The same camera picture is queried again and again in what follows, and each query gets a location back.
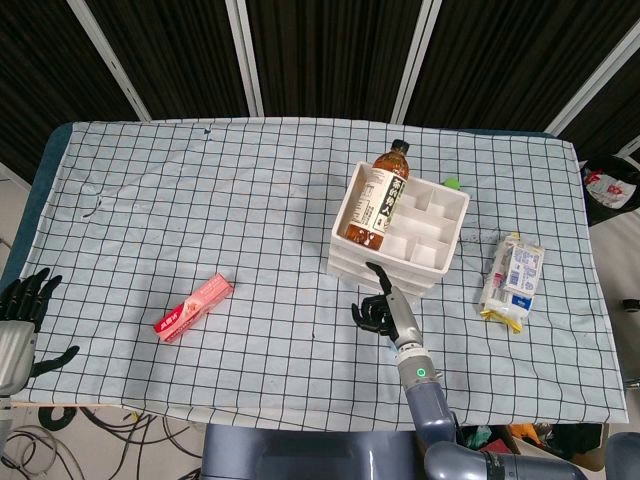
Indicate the black round knob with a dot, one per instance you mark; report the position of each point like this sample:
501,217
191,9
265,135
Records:
632,305

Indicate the grey-blue robot torso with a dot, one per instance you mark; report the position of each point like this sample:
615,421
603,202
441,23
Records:
300,455

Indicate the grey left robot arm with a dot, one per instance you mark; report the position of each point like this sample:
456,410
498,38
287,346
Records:
4,415

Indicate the red toothpaste box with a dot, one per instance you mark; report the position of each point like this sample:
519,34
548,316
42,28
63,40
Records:
195,307

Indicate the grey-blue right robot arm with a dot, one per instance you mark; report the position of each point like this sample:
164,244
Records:
430,400

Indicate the blue table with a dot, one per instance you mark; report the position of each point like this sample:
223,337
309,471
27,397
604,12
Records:
47,155

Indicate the white black checked tablecloth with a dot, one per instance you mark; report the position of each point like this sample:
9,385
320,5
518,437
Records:
225,210

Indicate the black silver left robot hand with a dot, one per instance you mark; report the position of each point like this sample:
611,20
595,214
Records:
15,350

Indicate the cardboard box with clutter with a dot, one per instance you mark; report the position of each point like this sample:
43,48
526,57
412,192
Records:
530,440

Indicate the white blue snack package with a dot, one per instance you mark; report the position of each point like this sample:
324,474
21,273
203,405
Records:
515,280

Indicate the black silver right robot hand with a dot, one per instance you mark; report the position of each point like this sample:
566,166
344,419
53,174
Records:
402,317

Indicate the white partition frame post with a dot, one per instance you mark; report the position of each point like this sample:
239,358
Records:
110,60
245,55
595,75
412,60

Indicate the green bottle cap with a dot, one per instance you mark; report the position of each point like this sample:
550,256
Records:
451,183

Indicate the white plastic storage box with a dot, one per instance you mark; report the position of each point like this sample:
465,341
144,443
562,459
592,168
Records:
425,225

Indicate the brown tea bottle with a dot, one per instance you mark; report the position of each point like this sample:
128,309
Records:
382,200

